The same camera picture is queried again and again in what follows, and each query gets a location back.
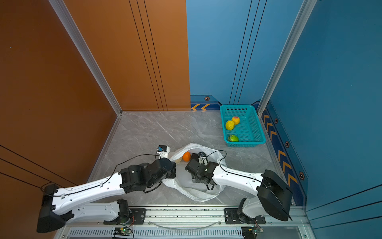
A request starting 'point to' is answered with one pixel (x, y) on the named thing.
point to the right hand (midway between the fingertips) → (200, 175)
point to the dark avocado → (195, 156)
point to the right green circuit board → (249, 232)
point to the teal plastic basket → (249, 130)
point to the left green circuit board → (122, 231)
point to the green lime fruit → (233, 138)
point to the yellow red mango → (236, 119)
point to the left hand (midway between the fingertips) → (179, 165)
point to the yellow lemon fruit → (230, 125)
